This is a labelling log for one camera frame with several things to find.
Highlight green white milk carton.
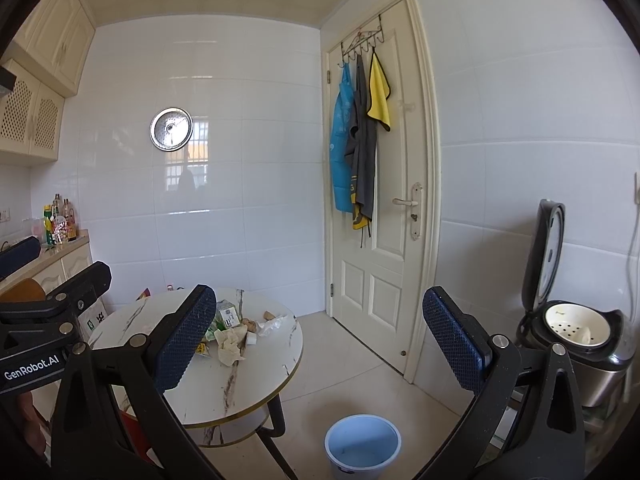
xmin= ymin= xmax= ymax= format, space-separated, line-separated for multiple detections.
xmin=204 ymin=299 xmax=241 ymax=342

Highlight light blue plastic bucket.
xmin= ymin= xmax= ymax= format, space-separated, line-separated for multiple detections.
xmin=324 ymin=414 xmax=402 ymax=480

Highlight person's left hand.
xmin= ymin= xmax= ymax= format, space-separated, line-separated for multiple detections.
xmin=17 ymin=392 xmax=47 ymax=457

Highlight brown wooden chair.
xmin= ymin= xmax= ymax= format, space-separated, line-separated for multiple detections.
xmin=0 ymin=278 xmax=46 ymax=304

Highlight bottles on counter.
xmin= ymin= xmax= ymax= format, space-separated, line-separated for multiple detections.
xmin=42 ymin=193 xmax=78 ymax=246

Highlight crumpled beige paper napkin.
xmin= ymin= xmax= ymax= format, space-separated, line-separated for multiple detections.
xmin=214 ymin=324 xmax=248 ymax=367

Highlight round white marble table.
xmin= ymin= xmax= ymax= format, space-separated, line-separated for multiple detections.
xmin=86 ymin=287 xmax=305 ymax=480

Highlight clear plastic bag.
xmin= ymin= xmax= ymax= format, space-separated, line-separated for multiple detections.
xmin=257 ymin=315 xmax=290 ymax=337

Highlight white panel door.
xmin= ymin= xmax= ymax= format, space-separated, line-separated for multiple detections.
xmin=322 ymin=0 xmax=440 ymax=382

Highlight blue apron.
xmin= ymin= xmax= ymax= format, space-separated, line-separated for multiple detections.
xmin=329 ymin=63 xmax=354 ymax=214

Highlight dark grey apron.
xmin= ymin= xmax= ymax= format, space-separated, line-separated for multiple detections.
xmin=345 ymin=54 xmax=376 ymax=247

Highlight yellow cloth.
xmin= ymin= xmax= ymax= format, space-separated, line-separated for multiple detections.
xmin=367 ymin=50 xmax=392 ymax=131

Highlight over-door hook rack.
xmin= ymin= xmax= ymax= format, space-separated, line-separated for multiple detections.
xmin=337 ymin=14 xmax=385 ymax=68

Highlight round silver wall cover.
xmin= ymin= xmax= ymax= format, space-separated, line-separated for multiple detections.
xmin=150 ymin=107 xmax=193 ymax=152

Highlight cream upper wall cabinets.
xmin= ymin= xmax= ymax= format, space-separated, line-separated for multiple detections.
xmin=1 ymin=0 xmax=96 ymax=167

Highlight silver door handle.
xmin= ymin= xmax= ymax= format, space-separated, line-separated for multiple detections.
xmin=392 ymin=182 xmax=423 ymax=240

